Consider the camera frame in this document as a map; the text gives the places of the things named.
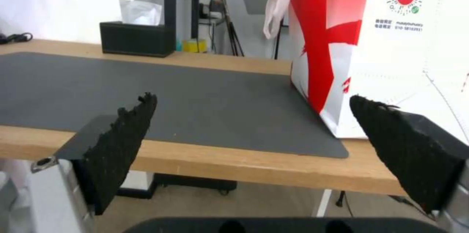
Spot red and white takeout bag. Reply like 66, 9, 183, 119
263, 0, 469, 145

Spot black tissue box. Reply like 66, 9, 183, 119
99, 21, 177, 58

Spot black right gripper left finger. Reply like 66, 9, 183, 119
30, 92, 158, 233

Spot black cable bundle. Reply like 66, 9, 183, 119
0, 33, 34, 45

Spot dark grey desk mat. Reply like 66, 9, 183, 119
0, 51, 350, 159

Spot white tissue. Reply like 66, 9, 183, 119
118, 0, 163, 26

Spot black tripod legs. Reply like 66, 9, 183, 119
218, 0, 245, 57

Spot black wheeled base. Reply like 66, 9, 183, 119
118, 173, 237, 199

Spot white table leg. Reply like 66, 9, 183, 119
315, 189, 333, 218

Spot yellow tape roll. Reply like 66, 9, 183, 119
182, 39, 207, 53

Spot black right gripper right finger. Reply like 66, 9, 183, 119
349, 94, 469, 233

